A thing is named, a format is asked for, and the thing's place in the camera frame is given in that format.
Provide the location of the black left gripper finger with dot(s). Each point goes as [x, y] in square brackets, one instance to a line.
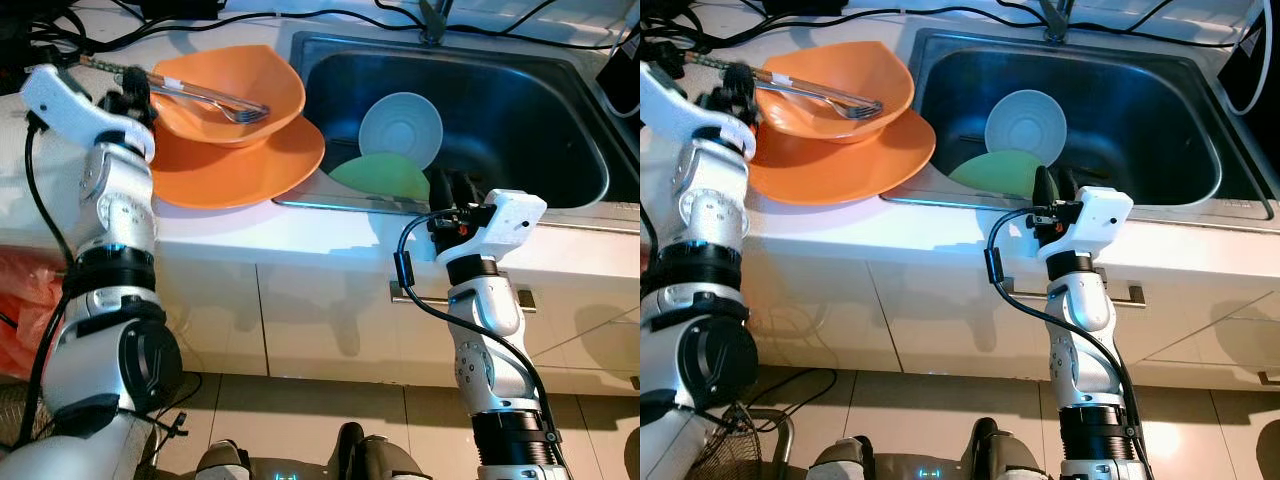
[738, 80]
[137, 82]
[714, 98]
[110, 101]

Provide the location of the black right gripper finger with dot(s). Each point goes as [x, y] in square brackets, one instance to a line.
[467, 188]
[1071, 185]
[439, 188]
[1044, 185]

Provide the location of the orange bowl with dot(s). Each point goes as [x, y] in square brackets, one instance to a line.
[232, 63]
[850, 62]

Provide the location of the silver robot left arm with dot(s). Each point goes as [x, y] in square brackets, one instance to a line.
[705, 210]
[115, 210]

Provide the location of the white kitchen base cabinet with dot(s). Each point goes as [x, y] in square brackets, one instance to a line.
[300, 330]
[900, 330]

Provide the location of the green plate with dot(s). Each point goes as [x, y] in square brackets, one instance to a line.
[995, 172]
[380, 178]

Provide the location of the white bowl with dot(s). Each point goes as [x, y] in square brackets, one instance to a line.
[400, 130]
[1025, 125]

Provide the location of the black power adapter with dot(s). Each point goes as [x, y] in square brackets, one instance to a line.
[805, 6]
[180, 8]

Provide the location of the stainless steel sink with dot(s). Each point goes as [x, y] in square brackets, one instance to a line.
[520, 110]
[1140, 110]

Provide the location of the orange plate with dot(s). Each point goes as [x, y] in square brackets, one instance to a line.
[850, 175]
[250, 177]

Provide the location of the dark sink faucet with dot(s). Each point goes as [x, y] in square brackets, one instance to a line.
[1057, 20]
[435, 22]

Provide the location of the red plastic bag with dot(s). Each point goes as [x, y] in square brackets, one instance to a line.
[25, 320]

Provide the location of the robot right leg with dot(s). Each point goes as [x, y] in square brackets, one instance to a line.
[382, 458]
[1005, 456]

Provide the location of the robot leg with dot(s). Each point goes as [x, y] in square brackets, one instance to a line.
[225, 462]
[1005, 456]
[382, 458]
[845, 462]

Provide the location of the robot left leg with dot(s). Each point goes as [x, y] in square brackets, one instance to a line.
[845, 462]
[225, 462]

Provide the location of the black floor fan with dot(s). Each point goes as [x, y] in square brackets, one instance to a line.
[730, 455]

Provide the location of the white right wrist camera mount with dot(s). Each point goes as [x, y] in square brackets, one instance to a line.
[1095, 215]
[505, 220]

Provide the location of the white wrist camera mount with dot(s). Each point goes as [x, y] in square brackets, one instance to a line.
[505, 220]
[675, 105]
[60, 100]
[1095, 215]

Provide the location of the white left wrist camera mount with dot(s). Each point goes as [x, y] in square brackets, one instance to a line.
[675, 105]
[60, 100]

